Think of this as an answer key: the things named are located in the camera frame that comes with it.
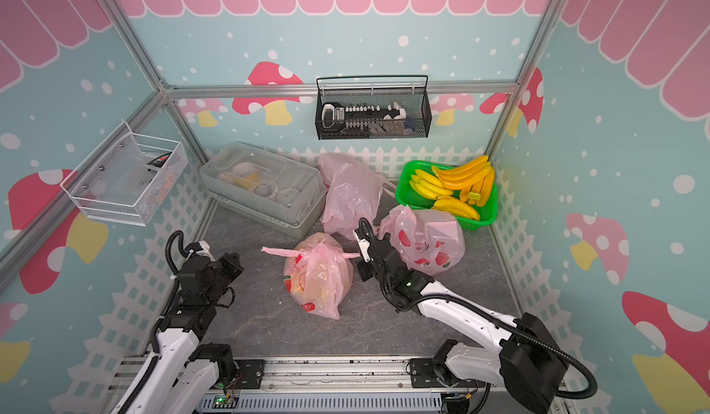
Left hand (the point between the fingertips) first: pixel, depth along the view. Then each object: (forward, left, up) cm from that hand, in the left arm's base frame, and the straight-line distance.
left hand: (241, 257), depth 82 cm
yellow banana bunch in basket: (+37, -62, -6) cm, 73 cm away
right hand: (+2, -35, +2) cm, 35 cm away
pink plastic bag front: (-6, -24, +2) cm, 24 cm away
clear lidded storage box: (+19, -11, +7) cm, 23 cm away
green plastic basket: (+36, -54, -12) cm, 66 cm away
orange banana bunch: (+34, -78, 0) cm, 85 cm away
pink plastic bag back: (+23, -33, +6) cm, 40 cm away
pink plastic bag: (+5, -57, +2) cm, 57 cm away
